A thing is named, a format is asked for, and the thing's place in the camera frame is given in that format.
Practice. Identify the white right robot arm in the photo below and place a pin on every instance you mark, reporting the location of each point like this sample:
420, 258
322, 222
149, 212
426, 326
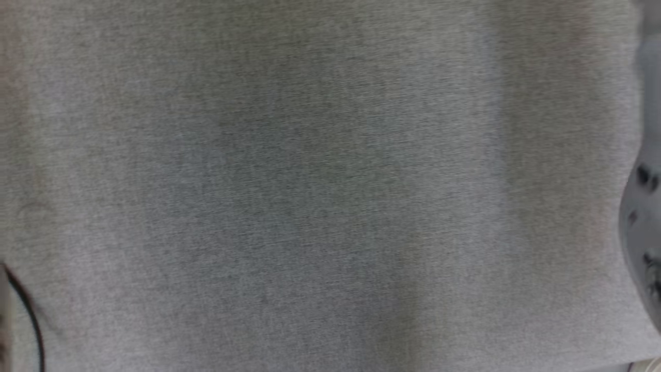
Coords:
645, 227

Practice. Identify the grey fabric sofa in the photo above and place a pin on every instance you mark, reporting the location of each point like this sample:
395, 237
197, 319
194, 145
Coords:
310, 181

